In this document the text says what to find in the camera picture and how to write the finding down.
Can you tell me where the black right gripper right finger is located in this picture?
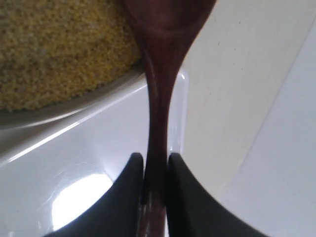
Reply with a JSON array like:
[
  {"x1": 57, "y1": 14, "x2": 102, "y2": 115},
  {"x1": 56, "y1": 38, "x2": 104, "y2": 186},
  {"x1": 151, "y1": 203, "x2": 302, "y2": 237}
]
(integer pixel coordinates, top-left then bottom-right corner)
[{"x1": 167, "y1": 153, "x2": 264, "y2": 237}]

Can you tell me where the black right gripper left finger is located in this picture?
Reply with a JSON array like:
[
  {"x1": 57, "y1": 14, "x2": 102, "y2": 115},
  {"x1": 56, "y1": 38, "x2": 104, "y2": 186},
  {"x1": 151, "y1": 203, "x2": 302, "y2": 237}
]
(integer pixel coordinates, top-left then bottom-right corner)
[{"x1": 47, "y1": 153, "x2": 144, "y2": 237}]

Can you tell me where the dark red wooden spoon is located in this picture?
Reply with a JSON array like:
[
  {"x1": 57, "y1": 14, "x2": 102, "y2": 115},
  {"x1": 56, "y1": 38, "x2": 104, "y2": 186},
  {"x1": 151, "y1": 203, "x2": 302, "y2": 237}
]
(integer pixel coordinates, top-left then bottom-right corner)
[{"x1": 122, "y1": 0, "x2": 215, "y2": 237}]

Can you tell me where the white rectangular plastic tray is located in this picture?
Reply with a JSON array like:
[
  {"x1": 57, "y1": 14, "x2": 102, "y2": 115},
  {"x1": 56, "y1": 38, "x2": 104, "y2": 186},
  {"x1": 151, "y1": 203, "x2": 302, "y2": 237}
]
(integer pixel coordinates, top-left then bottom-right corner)
[{"x1": 0, "y1": 0, "x2": 316, "y2": 237}]

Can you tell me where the steel bowl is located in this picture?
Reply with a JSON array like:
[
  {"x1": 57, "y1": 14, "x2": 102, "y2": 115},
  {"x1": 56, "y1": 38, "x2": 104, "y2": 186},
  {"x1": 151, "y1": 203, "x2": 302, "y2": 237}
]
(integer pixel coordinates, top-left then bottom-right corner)
[{"x1": 0, "y1": 64, "x2": 144, "y2": 130}]

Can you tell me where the yellow millet grain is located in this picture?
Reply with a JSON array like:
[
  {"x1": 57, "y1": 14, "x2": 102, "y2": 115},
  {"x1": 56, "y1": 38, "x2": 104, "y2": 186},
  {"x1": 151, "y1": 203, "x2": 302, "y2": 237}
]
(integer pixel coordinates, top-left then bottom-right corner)
[{"x1": 0, "y1": 0, "x2": 140, "y2": 112}]

